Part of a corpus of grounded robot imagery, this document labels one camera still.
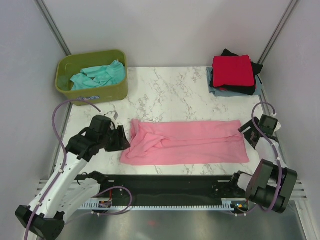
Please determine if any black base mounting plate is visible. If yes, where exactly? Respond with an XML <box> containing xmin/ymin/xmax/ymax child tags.
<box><xmin>100</xmin><ymin>175</ymin><xmax>245</xmax><ymax>206</ymax></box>

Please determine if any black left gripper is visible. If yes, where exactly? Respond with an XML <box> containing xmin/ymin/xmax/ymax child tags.
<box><xmin>98</xmin><ymin>125</ymin><xmax>131</xmax><ymax>152</ymax></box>

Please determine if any pink t shirt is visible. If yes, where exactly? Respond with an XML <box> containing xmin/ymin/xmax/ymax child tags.
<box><xmin>120</xmin><ymin>119</ymin><xmax>250</xmax><ymax>166</ymax></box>

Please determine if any white slotted cable duct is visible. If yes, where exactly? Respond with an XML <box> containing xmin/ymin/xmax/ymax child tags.
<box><xmin>78</xmin><ymin>198</ymin><xmax>247</xmax><ymax>212</ymax></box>

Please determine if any right aluminium frame post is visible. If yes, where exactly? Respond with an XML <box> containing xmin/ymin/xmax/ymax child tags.
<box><xmin>258</xmin><ymin>0</ymin><xmax>300</xmax><ymax>65</ymax></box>

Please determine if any red folded t shirt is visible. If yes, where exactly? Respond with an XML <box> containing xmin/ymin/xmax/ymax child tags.
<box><xmin>212</xmin><ymin>55</ymin><xmax>255</xmax><ymax>88</ymax></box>

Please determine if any teal t shirt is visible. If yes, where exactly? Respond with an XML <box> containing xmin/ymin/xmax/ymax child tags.
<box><xmin>70</xmin><ymin>60</ymin><xmax>126</xmax><ymax>91</ymax></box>

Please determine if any olive green plastic bin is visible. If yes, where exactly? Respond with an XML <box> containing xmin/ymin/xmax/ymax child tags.
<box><xmin>55</xmin><ymin>49</ymin><xmax>129</xmax><ymax>104</ymax></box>

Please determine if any left aluminium frame post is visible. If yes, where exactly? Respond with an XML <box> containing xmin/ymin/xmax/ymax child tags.
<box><xmin>34</xmin><ymin>0</ymin><xmax>72</xmax><ymax>56</ymax></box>

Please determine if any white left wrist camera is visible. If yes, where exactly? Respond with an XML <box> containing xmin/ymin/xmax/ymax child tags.
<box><xmin>104</xmin><ymin>110</ymin><xmax>119</xmax><ymax>121</ymax></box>

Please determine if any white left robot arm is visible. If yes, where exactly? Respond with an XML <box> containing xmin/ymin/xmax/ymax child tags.
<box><xmin>15</xmin><ymin>115</ymin><xmax>130</xmax><ymax>240</ymax></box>

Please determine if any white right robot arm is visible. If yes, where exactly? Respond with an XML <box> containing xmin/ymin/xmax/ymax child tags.
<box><xmin>229</xmin><ymin>114</ymin><xmax>298</xmax><ymax>214</ymax></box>

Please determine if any aluminium frame post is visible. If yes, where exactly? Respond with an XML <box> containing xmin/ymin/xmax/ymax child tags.
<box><xmin>34</xmin><ymin>0</ymin><xmax>72</xmax><ymax>56</ymax></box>
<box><xmin>258</xmin><ymin>0</ymin><xmax>300</xmax><ymax>65</ymax></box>

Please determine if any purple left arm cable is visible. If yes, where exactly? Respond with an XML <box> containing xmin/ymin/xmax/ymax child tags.
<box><xmin>23</xmin><ymin>98</ymin><xmax>133</xmax><ymax>240</ymax></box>

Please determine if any aluminium extrusion rail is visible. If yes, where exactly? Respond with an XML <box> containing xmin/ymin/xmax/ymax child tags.
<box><xmin>36</xmin><ymin>180</ymin><xmax>307</xmax><ymax>201</ymax></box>

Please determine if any black folded t shirt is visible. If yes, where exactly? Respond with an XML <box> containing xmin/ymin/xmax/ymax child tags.
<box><xmin>209</xmin><ymin>49</ymin><xmax>263</xmax><ymax>96</ymax></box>

